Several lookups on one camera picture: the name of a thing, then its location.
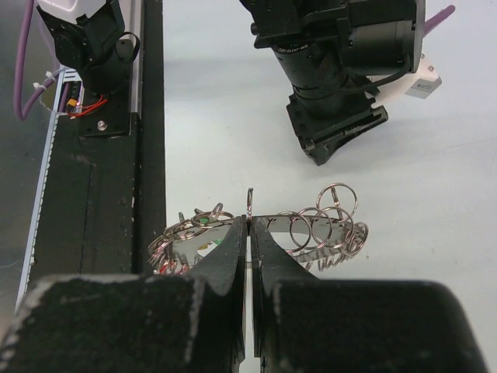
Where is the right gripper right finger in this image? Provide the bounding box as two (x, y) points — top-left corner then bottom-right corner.
(250, 217), (488, 372)

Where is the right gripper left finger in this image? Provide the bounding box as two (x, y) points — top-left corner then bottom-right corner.
(1, 216), (247, 372)

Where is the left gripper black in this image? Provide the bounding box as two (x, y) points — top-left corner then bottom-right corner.
(287, 93), (388, 166)

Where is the red tag key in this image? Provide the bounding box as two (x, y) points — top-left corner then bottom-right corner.
(149, 254), (182, 275)

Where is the large metal keyring organizer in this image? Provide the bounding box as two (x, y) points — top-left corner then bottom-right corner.
(148, 183), (369, 274)

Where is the green tag key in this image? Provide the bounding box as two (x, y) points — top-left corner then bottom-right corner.
(200, 218), (222, 249)

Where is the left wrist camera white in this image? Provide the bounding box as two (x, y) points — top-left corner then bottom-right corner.
(371, 54), (442, 108)

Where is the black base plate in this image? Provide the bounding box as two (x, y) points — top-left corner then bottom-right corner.
(27, 1), (166, 290)

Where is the white slotted cable duct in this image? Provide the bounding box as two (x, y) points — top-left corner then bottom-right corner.
(15, 67), (81, 311)

